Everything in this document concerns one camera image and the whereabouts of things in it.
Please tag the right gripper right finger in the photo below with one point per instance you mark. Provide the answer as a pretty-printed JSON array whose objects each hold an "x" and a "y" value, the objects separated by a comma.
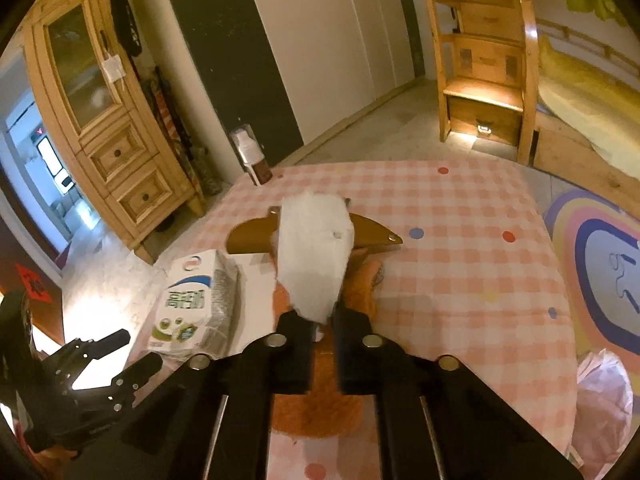
[{"x": 437, "y": 419}]

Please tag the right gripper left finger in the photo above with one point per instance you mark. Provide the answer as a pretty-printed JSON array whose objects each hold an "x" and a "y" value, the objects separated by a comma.
[{"x": 208, "y": 419}]

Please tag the orange snack wrapper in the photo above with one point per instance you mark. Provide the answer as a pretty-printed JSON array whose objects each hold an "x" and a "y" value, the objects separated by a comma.
[{"x": 324, "y": 411}]

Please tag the white milk carton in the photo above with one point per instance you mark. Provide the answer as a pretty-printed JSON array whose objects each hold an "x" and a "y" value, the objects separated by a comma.
[{"x": 196, "y": 307}]

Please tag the white tissue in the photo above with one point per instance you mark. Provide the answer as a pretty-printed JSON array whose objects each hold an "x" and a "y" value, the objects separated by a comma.
[{"x": 312, "y": 275}]

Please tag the pink lined trash bin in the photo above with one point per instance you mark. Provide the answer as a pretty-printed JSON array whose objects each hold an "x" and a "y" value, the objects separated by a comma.
[{"x": 602, "y": 427}]

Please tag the pink checkered cushion table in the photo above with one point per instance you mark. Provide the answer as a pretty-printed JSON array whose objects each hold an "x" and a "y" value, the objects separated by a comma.
[{"x": 475, "y": 276}]

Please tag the rainbow oval rug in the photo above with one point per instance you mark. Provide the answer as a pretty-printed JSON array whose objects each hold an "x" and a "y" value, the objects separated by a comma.
[{"x": 598, "y": 248}]

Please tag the spray bottle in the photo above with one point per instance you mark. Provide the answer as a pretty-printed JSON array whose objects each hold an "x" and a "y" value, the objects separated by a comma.
[{"x": 253, "y": 159}]

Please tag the wooden cabinet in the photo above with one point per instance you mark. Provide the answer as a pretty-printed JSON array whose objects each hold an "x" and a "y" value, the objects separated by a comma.
[{"x": 92, "y": 103}]

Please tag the wooden bunk bed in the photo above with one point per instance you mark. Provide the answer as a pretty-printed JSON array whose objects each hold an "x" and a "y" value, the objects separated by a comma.
[{"x": 561, "y": 150}]

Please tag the yellow blanket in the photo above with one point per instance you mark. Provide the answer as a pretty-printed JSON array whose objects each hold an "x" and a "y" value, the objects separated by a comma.
[{"x": 601, "y": 108}]

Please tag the white wardrobe with holes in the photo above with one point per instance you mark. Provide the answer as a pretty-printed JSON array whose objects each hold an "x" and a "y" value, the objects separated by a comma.
[{"x": 290, "y": 70}]

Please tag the wooden stair drawers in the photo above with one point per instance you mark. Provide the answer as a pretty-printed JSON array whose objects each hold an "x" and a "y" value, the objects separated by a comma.
[{"x": 486, "y": 61}]

